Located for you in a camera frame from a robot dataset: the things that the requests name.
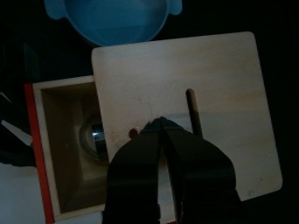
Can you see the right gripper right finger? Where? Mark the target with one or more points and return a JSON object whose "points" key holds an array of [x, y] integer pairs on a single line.
{"points": [[206, 180]]}

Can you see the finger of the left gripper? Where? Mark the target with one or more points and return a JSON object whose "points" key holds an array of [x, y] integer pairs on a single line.
{"points": [[15, 132]]}

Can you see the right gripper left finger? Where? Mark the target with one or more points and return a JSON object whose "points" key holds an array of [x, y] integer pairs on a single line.
{"points": [[134, 175]]}

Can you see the red-fronted wooden drawer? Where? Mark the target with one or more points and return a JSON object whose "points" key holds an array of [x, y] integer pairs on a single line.
{"points": [[58, 140]]}

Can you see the light wooden drawer box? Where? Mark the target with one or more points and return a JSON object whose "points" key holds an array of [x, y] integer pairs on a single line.
{"points": [[187, 67]]}

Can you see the grey-blue bowl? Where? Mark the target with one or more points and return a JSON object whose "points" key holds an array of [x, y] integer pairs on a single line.
{"points": [[116, 20]]}

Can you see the thin brown wooden stick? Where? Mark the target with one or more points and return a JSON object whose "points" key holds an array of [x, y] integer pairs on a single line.
{"points": [[192, 108]]}

